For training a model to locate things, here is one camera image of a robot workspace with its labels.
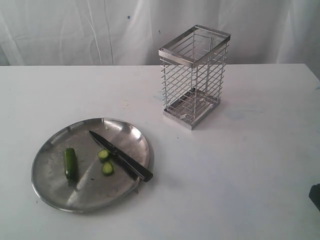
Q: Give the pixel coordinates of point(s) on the black kitchen knife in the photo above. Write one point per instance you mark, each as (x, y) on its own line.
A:
(139, 170)

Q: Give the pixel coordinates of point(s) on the wire metal utensil holder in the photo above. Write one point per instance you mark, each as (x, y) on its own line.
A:
(192, 74)

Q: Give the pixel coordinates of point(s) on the green cucumber with stem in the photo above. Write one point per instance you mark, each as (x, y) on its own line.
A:
(70, 164)

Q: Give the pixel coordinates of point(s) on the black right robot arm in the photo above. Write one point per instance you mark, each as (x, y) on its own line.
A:
(314, 195)

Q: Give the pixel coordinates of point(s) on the cucumber slice near knife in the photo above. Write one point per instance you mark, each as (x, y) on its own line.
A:
(103, 155)

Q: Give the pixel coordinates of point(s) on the round stainless steel plate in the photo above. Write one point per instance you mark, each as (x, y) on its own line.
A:
(92, 190)

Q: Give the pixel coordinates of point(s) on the white backdrop curtain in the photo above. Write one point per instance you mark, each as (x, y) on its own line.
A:
(130, 32)

